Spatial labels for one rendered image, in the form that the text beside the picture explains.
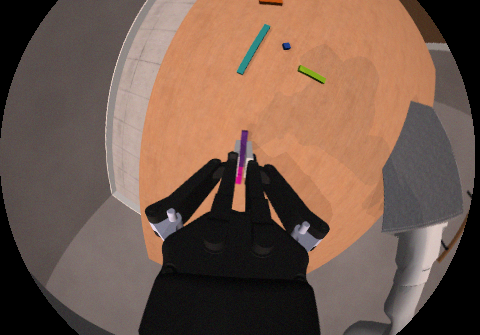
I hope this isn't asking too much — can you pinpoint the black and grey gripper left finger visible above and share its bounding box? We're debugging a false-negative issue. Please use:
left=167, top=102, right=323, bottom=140
left=145, top=140, right=241, bottom=250

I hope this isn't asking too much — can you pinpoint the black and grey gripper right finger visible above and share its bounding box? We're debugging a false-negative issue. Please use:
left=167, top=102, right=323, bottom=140
left=244, top=141, right=330, bottom=255

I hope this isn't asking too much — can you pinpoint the lime green rod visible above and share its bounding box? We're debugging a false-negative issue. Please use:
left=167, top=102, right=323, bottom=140
left=297, top=65, right=326, bottom=84

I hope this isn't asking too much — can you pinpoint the orange rod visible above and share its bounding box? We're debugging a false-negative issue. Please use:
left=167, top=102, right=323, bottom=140
left=259, top=0, right=283, bottom=6

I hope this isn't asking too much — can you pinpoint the turquoise rod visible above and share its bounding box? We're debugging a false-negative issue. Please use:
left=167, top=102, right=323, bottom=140
left=236, top=24, right=271, bottom=75

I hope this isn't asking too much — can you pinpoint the purple rod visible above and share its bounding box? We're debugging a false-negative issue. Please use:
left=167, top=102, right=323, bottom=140
left=239, top=130, right=248, bottom=167

